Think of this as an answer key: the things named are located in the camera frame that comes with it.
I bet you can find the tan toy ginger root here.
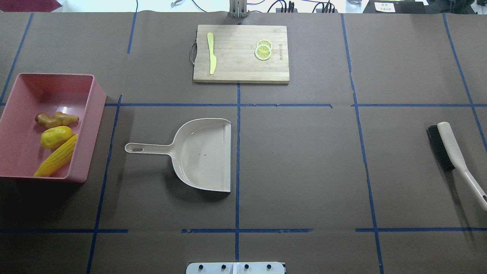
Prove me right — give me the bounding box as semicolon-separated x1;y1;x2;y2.
35;112;80;129

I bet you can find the aluminium frame post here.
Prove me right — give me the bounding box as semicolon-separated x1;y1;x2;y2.
228;0;248;18

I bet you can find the beige hand brush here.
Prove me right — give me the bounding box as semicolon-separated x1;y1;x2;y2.
426;122;487;211

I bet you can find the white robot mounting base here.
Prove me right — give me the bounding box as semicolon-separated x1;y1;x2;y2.
186;261;286;274

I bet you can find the beige plastic dustpan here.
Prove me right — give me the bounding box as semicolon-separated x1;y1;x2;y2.
124;118;232;193

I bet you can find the pink plastic bin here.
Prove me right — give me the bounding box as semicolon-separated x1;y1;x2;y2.
0;73;107;183

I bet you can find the yellow toy potato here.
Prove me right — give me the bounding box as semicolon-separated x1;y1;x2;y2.
40;126;73;150

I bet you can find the yellow-green plastic knife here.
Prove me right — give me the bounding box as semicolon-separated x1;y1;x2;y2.
207;32;217;75

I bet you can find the yellow toy corn cob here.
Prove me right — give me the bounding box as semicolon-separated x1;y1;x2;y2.
34;134;79;177

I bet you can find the magenta cloth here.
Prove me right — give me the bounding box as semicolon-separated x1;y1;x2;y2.
0;0;62;12

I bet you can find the bamboo cutting board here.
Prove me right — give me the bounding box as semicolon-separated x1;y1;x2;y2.
193;24;290;84

